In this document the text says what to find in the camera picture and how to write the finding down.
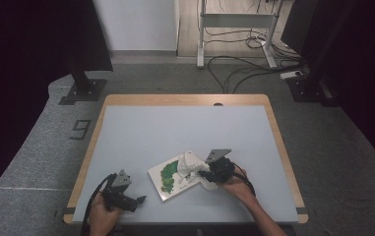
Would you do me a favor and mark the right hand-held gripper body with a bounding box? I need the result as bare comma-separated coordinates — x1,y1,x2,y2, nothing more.
204,148,237,185

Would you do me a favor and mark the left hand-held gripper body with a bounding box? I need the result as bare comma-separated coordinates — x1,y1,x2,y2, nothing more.
101,168,138,212

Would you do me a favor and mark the white knitted cloth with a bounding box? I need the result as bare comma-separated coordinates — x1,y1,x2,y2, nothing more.
176,150,220,192

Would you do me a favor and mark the caterpillar picture book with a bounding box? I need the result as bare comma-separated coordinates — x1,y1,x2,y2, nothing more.
147,149,207,203

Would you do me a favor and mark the person's right hand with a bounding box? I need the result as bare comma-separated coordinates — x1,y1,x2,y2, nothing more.
217,164,259,207

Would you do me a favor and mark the person's left hand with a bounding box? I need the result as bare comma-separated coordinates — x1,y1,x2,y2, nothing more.
88,192,124,232

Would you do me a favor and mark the light grey table mat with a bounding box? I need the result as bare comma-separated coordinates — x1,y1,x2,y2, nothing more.
72,105,299,225

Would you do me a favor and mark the black tape floor mark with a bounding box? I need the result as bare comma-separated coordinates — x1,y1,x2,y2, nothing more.
69,119,93,142

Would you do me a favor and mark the wooden table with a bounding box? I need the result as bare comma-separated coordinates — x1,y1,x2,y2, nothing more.
62,93,309,225

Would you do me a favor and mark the white power strip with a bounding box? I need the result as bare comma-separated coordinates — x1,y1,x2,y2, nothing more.
280,69,304,81

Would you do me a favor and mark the black curtain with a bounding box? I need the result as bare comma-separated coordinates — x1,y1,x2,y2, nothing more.
281,0,375,180
0,0,114,212

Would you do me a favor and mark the left hand-held gripper black cable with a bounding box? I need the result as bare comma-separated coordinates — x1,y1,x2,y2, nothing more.
81,172,118,236

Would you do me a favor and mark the hand-held gripper black cable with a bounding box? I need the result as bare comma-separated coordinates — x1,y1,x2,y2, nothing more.
231,161,257,199
81,172,118,236

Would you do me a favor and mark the right hand-held gripper black cable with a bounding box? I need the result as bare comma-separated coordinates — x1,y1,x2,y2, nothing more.
231,161,257,199

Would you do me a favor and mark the black looped floor cable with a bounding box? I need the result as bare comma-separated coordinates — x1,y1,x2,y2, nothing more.
207,55,306,94

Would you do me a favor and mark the black stand with base plate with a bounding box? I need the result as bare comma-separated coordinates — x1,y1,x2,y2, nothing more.
285,0,360,108
58,55,108,106

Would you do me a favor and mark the tangle of floor cables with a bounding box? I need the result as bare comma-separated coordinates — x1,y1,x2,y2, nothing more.
204,27,302,62

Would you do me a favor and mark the white metal stand frame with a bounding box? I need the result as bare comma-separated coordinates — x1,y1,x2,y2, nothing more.
196,0,286,70

